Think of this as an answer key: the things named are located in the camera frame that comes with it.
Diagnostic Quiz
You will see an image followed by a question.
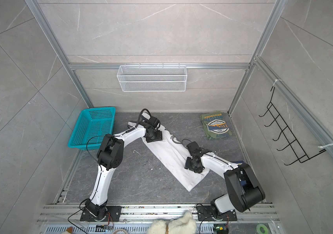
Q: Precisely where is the white tank top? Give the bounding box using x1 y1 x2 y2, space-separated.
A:
141 125 210 192

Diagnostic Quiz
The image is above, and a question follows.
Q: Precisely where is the teal plastic basket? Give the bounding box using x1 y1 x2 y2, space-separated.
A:
68 107 116 151

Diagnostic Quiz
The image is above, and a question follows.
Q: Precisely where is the black wire hook rack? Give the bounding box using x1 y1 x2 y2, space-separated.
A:
259 87 326 166

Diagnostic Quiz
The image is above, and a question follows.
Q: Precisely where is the white plush toy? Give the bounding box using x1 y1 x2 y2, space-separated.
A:
147 211 197 234

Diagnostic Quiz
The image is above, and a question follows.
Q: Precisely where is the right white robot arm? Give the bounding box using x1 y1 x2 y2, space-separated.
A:
185 141 266 221

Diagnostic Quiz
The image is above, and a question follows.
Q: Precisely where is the blue book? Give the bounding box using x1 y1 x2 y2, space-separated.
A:
231 160 244 164

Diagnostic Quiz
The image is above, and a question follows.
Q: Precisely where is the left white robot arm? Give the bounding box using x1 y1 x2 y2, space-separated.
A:
80 116 163 222

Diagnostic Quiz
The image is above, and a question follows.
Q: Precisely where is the green tape roll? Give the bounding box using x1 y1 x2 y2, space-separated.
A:
256 224 269 234

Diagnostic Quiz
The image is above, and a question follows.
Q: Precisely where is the green tank top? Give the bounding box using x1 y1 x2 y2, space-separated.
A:
200 112 232 140

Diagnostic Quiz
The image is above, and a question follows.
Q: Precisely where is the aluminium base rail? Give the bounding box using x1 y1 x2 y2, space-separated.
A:
35 203 284 234

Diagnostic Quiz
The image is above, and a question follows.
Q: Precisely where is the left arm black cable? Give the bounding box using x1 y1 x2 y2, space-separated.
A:
135 108 152 129

